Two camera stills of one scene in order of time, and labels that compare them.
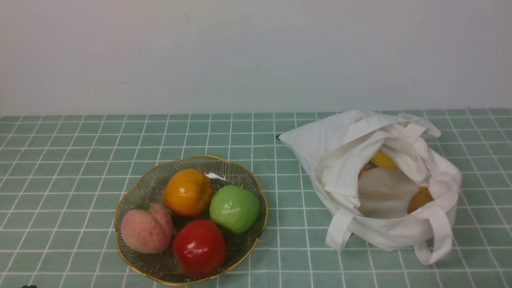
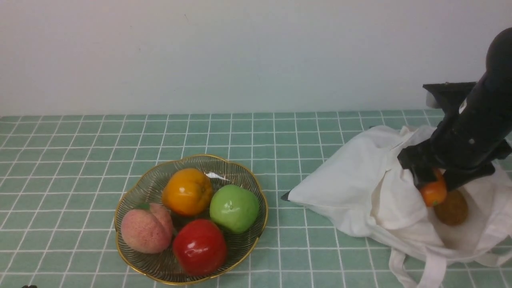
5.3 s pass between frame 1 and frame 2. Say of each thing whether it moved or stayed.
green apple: stayed
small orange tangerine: moved
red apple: stayed
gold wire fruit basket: stayed
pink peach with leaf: stayed
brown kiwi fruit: moved
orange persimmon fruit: stayed
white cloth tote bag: moved
